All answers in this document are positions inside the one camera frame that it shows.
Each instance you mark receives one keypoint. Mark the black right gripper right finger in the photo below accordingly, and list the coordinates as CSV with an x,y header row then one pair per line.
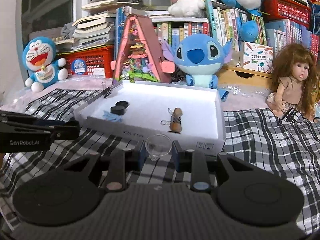
x,y
194,162

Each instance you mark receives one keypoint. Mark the Doraemon plush toy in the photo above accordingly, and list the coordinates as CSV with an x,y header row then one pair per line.
x,y
39,58

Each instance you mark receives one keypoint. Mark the red basket on shelf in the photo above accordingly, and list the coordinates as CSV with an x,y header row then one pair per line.
x,y
290,9

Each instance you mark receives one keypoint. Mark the red plastic crate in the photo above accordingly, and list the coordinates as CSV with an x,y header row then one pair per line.
x,y
93,61

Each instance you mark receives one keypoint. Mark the blue Stitch plush toy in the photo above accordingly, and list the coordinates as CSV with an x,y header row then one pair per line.
x,y
199,57

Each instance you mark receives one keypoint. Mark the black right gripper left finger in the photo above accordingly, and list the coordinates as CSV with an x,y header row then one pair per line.
x,y
123,162

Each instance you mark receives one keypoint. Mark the black binder clip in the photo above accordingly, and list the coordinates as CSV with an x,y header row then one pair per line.
x,y
173,118
107,89

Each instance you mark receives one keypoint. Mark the white colourful stationery box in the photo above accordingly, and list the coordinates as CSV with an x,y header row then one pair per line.
x,y
256,57

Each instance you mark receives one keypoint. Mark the brown wooden ball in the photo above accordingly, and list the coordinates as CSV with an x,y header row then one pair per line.
x,y
177,112
175,127

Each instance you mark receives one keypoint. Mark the blue plastic hair clip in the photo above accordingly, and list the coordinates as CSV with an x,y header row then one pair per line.
x,y
108,116

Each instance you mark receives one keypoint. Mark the black round puck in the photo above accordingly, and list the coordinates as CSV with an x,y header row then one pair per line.
x,y
118,110
124,104

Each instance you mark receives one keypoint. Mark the wooden drawer box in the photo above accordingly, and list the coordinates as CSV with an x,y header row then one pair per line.
x,y
232,75

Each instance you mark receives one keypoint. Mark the stack of books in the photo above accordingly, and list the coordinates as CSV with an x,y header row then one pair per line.
x,y
96,29

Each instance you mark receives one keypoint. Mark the pink triangular diorama house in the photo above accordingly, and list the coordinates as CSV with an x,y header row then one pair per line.
x,y
140,56

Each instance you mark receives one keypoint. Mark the brown haired baby doll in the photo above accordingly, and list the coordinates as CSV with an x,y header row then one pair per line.
x,y
295,81

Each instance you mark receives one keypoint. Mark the black binder clip on tray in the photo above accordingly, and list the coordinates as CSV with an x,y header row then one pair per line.
x,y
107,89

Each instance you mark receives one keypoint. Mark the white cardboard box tray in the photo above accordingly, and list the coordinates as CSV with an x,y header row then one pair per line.
x,y
203,123

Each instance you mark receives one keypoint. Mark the black white plaid cloth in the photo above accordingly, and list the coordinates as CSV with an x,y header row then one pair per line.
x,y
288,148

